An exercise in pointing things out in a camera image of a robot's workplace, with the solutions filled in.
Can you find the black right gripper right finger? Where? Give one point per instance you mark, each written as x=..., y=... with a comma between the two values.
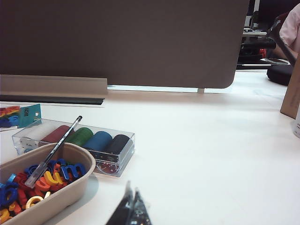
x=140, y=211

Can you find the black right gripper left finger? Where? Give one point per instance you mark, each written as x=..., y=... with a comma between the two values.
x=123, y=211

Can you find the clear black ballpoint pen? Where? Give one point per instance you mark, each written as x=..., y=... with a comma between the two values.
x=58, y=145

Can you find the red dice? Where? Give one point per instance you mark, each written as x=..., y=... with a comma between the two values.
x=107, y=168

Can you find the clear plastic chip box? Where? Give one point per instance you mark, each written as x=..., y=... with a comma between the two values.
x=124, y=161

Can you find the beige pulp tray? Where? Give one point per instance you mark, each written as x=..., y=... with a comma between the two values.
x=70, y=197

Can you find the blue plastic letter m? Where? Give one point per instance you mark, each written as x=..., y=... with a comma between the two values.
x=73, y=170

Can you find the black chip stack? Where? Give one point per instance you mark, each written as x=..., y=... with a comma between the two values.
x=118, y=144

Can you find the blue chip stack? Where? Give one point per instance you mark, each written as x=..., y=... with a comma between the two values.
x=99, y=141

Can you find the yellow plastic letter u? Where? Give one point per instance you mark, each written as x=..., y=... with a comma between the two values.
x=54, y=178

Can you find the green chip stack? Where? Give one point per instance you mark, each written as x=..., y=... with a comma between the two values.
x=82, y=137

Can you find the red chip stack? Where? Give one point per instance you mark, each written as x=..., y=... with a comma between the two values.
x=55, y=134

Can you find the white divider foot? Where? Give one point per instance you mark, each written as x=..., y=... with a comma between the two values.
x=200, y=91

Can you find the teal letter packet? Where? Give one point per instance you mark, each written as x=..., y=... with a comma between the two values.
x=28, y=114

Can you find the brown fabric desk divider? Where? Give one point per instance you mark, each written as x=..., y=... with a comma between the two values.
x=122, y=39

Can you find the white labelled bottle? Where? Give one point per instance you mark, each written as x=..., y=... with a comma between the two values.
x=297, y=127

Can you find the brown cardboard box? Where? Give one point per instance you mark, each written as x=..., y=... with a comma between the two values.
x=291, y=96

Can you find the black round cushion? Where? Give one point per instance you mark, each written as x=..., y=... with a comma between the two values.
x=280, y=75

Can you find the black metal rod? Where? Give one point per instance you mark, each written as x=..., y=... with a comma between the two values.
x=281, y=43

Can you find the person in pink shirt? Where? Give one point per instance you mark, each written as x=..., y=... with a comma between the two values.
x=291, y=28

